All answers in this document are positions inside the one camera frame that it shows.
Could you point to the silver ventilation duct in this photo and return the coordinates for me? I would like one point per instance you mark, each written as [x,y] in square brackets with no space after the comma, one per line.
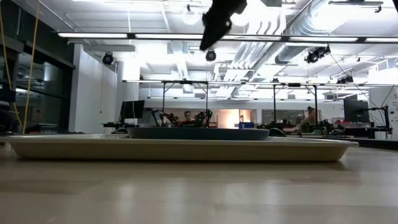
[292,53]

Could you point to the black ceiling camera cluster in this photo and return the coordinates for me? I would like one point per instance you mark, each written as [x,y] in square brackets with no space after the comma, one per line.
[314,56]
[345,80]

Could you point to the round white ceiling lamp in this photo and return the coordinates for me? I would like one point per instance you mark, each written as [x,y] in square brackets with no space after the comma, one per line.
[190,18]

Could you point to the black ceiling spotlight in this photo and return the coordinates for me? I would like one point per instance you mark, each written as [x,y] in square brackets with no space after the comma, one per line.
[211,56]
[108,59]

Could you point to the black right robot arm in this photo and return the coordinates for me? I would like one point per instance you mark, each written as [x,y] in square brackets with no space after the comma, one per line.
[397,4]

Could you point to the beige plastic tray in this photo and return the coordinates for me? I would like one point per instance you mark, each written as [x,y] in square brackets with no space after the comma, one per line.
[186,152]

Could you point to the blue box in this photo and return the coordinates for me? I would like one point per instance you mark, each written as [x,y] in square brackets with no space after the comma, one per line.
[246,125]

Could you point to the black background station frame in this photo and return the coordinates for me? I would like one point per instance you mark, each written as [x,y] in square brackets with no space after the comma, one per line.
[185,82]
[293,84]

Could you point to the person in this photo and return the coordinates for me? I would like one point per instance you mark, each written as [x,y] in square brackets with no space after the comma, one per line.
[187,115]
[306,123]

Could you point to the black background desk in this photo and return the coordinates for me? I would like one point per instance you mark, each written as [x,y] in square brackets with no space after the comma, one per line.
[130,125]

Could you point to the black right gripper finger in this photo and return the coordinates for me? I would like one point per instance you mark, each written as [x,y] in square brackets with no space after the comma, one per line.
[230,18]
[214,21]

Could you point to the blue plate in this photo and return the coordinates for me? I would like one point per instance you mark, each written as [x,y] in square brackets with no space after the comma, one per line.
[199,133]

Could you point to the black computer monitor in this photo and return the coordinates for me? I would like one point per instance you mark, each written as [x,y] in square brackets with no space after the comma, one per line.
[356,111]
[132,109]

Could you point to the long linear ceiling light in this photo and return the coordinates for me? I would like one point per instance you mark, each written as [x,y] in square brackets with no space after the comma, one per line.
[93,35]

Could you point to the background black robot arm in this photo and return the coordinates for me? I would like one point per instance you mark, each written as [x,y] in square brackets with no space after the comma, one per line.
[202,118]
[325,126]
[171,117]

